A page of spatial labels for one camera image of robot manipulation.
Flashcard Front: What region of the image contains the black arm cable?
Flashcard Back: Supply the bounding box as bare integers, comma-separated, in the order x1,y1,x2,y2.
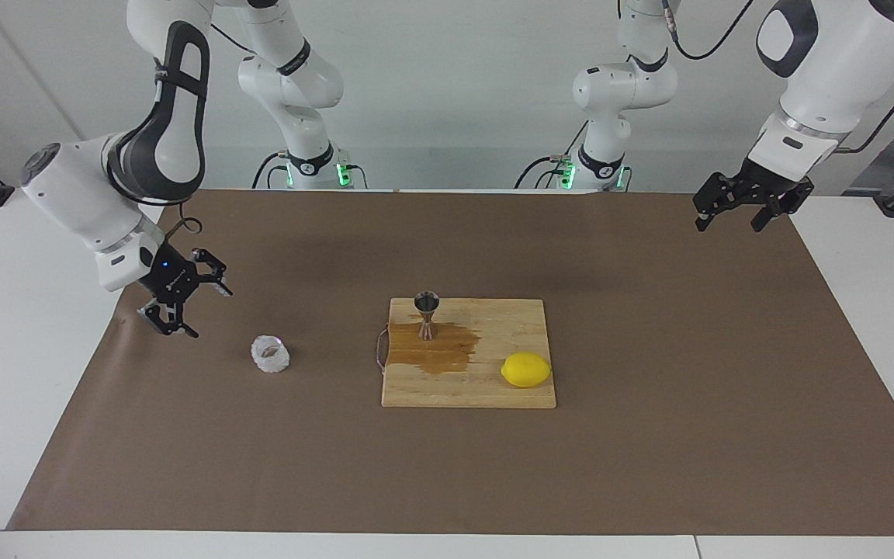
663,0,894,155
154,22,255,248

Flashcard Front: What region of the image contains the wooden cutting board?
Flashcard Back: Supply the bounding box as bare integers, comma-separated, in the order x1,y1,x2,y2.
376,298,557,409

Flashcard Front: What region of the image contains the yellow lemon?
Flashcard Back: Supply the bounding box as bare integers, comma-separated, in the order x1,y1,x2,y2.
501,352,553,389

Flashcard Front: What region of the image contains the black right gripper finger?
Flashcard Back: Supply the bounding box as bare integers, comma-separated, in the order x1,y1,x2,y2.
140,301,199,339
192,248,233,296

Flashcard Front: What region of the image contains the brown paper table mat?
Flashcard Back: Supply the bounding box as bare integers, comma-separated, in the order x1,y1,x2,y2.
6,189,894,536

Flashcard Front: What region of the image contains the steel double jigger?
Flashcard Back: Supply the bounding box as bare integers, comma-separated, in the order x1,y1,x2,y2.
414,291,441,341

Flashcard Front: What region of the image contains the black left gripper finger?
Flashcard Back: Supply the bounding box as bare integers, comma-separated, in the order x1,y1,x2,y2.
692,174,741,232
751,194,809,232

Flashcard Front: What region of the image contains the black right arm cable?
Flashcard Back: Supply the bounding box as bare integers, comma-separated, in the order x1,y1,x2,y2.
154,22,255,248

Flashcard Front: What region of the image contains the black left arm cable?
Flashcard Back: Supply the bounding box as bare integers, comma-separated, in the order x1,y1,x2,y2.
663,0,894,155

